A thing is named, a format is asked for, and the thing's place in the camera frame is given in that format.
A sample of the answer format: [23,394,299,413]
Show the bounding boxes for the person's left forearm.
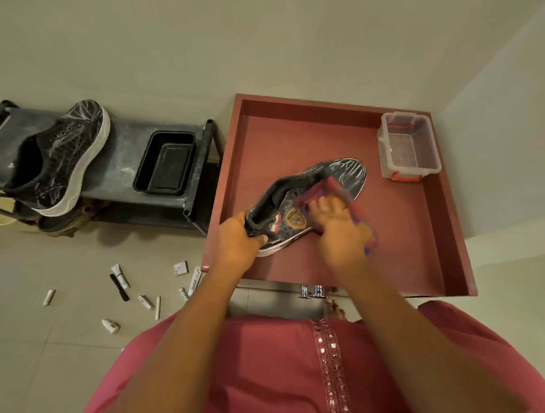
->
[108,263,248,413]

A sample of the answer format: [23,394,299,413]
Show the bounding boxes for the purple orange checked cloth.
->
[296,176,380,256]

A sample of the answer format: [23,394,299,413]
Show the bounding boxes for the olive brown sandal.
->
[38,199,112,238]

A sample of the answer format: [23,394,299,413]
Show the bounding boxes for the person's right hand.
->
[307,195,375,273]

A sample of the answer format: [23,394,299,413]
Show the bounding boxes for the black shoe rack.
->
[0,100,224,237]

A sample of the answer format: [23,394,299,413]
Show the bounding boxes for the person's left hand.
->
[212,210,270,280]

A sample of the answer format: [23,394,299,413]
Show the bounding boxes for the small tubes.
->
[187,266,203,297]

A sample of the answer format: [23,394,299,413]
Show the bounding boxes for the black plastic tray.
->
[132,130,197,196]

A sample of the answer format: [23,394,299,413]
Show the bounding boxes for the red tray table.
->
[200,93,479,298]

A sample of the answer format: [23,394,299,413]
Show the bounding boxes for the dark grey sneaker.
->
[245,158,368,258]
[2,99,111,218]

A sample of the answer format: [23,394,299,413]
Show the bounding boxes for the clear plastic box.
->
[377,111,442,183]

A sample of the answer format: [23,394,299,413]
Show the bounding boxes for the pink embroidered tunic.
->
[85,300,545,413]

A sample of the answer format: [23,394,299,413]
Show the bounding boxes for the person's right forearm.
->
[334,259,529,413]

